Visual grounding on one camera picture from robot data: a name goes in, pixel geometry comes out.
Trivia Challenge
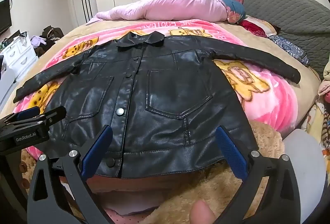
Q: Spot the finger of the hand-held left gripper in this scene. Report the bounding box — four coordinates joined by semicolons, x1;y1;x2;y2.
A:
10;106;67;132
0;107;42;124

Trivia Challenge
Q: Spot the teal floral pillow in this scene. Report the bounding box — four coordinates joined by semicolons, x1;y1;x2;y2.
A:
219;0;246;24

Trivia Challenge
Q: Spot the red patterned pillow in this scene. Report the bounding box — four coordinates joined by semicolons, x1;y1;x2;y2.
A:
238;15;280;38

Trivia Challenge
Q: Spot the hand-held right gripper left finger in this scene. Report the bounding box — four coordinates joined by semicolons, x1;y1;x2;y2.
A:
27;125;114;224

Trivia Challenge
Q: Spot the black leather jacket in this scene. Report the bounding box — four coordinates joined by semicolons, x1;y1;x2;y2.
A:
13;31;301;179

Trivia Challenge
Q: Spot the black television screen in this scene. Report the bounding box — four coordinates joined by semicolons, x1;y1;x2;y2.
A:
0;0;13;35

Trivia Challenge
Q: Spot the pink cartoon printed blanket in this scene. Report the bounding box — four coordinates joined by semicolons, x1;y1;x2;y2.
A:
12;19;302;163

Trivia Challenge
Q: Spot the white drawer cabinet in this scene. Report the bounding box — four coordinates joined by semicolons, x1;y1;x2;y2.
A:
0;33;39;76

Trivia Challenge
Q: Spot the cartoon print cloth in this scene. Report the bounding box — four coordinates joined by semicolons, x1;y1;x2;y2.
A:
300;100;330;155

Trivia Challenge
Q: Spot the light pink garment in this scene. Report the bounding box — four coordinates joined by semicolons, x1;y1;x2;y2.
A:
86;0;229;24

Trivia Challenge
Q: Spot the blue-grey patterned cloth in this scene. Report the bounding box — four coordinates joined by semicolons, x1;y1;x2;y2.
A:
268;35;309;66

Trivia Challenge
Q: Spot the lilac clothes pile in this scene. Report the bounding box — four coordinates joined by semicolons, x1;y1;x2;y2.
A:
30;35;47;49

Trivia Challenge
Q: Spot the brown handbag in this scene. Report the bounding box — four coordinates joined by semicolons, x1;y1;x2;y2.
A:
41;26;64;42

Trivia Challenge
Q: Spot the person's right hand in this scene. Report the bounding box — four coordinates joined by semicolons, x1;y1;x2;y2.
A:
189;200;216;224

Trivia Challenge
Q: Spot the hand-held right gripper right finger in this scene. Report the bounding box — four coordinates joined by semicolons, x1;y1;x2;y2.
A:
215;125;301;224

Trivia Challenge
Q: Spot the grey quilted headboard cover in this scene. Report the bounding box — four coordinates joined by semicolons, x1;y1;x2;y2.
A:
214;0;330;80

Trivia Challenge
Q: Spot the pink cartoon fleece blanket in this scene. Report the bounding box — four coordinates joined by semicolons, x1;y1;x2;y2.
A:
0;18;321;224

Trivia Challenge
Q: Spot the white round object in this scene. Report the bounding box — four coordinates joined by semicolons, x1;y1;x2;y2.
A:
282;128;326;214

